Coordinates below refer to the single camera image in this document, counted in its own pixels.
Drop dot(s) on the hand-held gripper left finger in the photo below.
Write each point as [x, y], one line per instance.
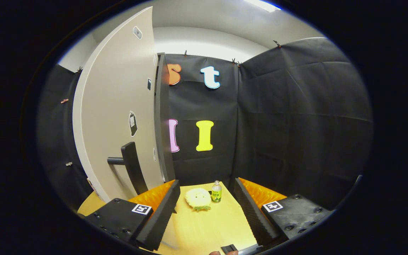
[161, 217]

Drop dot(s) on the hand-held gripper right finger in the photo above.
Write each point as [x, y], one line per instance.
[253, 216]

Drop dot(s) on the long ceiling light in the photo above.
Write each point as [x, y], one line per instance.
[264, 5]

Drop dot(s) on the beige shoe cabinet door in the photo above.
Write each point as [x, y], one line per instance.
[115, 88]

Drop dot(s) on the yellow plush toy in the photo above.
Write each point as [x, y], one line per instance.
[197, 197]

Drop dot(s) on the grey shoe cabinet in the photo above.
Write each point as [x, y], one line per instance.
[163, 124]

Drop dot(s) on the green drink bottle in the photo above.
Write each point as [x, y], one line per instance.
[216, 194]

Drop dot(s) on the black backdrop cloth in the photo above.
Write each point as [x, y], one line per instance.
[296, 124]

